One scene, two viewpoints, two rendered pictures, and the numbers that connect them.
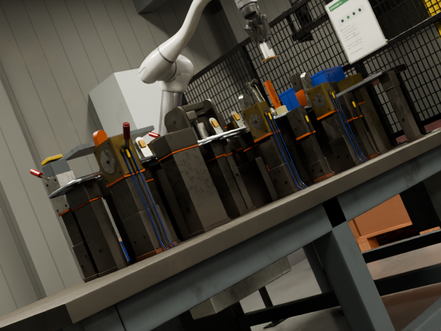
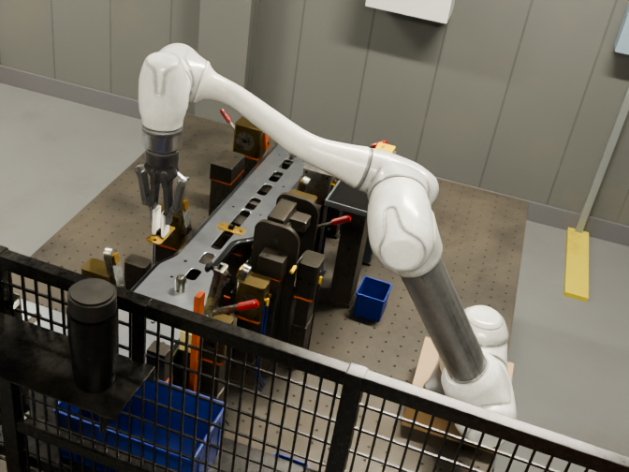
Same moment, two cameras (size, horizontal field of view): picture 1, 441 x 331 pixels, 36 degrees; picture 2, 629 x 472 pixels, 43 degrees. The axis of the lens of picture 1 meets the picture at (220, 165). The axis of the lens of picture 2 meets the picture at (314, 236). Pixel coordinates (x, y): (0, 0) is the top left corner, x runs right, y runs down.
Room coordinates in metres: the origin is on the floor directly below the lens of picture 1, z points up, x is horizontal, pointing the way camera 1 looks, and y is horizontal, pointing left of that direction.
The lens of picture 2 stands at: (4.39, -0.93, 2.37)
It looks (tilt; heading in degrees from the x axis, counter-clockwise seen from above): 33 degrees down; 147
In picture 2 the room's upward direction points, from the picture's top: 9 degrees clockwise
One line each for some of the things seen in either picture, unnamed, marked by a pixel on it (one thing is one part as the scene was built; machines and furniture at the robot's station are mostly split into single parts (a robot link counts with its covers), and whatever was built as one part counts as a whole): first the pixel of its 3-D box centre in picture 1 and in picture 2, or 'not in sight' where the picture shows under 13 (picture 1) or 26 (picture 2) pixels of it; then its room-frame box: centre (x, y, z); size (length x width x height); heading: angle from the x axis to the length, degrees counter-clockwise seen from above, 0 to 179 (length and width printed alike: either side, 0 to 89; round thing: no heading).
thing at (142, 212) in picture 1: (136, 196); (244, 166); (1.99, 0.26, 0.88); 0.14 x 0.09 x 0.36; 43
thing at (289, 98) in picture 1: (314, 92); (140, 429); (3.29, -0.56, 1.10); 0.30 x 0.17 x 0.13; 44
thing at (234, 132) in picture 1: (216, 138); (231, 226); (2.52, -0.02, 1.00); 1.38 x 0.22 x 0.02; 133
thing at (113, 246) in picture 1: (97, 228); not in sight; (2.11, 0.43, 0.84); 0.12 x 0.05 x 0.29; 43
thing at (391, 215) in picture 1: (385, 211); not in sight; (5.54, -1.08, 0.23); 1.31 x 0.94 x 0.45; 36
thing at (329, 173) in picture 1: (312, 143); (133, 300); (2.59, -0.36, 0.84); 0.10 x 0.05 x 0.29; 43
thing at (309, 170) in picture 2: not in sight; (316, 220); (2.44, 0.33, 0.90); 0.13 x 0.08 x 0.41; 43
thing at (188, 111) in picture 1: (209, 161); (280, 280); (2.75, 0.03, 0.95); 0.18 x 0.13 x 0.49; 133
